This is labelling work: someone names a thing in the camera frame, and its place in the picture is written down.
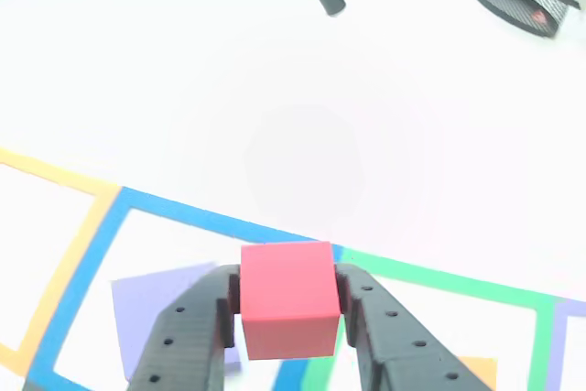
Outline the large purple cube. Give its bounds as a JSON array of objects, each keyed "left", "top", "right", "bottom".
[{"left": 111, "top": 262, "right": 244, "bottom": 381}]

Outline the orange cube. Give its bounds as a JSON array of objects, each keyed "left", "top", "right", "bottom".
[{"left": 457, "top": 356, "right": 499, "bottom": 391}]

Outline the small red cube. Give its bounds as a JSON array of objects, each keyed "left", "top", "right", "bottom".
[{"left": 240, "top": 241, "right": 341, "bottom": 361}]

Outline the green square frame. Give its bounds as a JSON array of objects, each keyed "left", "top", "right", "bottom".
[{"left": 299, "top": 247, "right": 567, "bottom": 391}]

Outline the orange square frame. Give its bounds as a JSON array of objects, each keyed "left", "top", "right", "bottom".
[{"left": 0, "top": 147, "right": 123, "bottom": 378}]

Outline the purple square frame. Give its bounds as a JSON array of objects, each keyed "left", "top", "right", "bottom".
[{"left": 544, "top": 299, "right": 586, "bottom": 391}]

